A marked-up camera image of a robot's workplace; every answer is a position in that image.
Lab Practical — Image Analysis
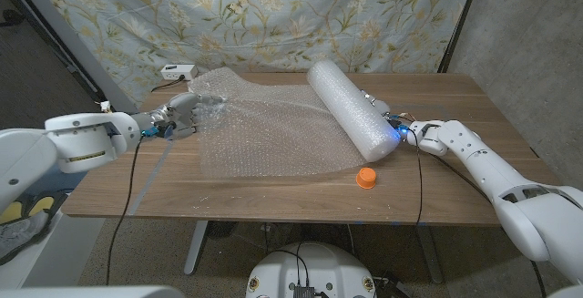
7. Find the grey table leg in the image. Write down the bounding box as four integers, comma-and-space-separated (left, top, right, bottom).
414, 224, 445, 284

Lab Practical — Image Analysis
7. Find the black backdrop stand pole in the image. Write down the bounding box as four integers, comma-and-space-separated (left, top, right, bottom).
436, 0, 484, 74

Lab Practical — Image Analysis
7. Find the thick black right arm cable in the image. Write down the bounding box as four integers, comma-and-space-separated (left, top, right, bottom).
430, 151, 547, 298

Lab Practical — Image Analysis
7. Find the black torso cable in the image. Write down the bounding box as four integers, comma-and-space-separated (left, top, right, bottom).
271, 241, 312, 288

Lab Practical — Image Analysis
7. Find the orange plastic cup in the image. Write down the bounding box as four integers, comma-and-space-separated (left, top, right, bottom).
355, 166, 378, 190

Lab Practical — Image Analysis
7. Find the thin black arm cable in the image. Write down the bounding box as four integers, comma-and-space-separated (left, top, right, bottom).
105, 136, 145, 286
407, 129, 424, 226

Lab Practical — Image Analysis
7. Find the white table leg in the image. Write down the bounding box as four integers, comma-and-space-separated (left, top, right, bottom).
183, 220, 210, 275

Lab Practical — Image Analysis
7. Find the clear bubble wrap roll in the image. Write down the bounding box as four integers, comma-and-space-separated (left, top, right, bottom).
187, 58, 402, 180

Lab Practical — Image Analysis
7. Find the white power outlet box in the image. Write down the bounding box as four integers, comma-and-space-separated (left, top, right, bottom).
159, 64, 199, 82

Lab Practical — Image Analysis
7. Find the blue plastic storage case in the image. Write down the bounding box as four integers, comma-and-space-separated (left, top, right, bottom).
34, 168, 90, 197

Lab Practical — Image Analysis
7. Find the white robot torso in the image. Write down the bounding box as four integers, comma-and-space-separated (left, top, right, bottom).
245, 241, 378, 298

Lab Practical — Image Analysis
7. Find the grey sneaker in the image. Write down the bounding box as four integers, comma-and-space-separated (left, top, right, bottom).
0, 210, 51, 265

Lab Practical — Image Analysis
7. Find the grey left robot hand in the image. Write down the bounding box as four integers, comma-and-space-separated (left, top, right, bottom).
131, 91, 227, 142

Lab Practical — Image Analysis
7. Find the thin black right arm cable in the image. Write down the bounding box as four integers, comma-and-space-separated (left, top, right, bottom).
407, 129, 424, 226

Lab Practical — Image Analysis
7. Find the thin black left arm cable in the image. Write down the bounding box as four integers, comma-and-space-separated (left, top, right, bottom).
105, 136, 145, 286

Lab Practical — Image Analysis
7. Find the black and yellow shoe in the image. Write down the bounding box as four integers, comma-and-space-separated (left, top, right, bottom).
0, 190, 69, 226

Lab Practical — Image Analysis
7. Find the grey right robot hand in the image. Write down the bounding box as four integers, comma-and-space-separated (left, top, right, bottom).
360, 89, 414, 147

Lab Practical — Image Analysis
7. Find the black outlet box cable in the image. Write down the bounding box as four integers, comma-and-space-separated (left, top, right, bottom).
150, 75, 187, 93

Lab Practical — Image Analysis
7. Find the floral butterfly backdrop cloth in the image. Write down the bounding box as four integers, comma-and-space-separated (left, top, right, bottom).
26, 0, 479, 108

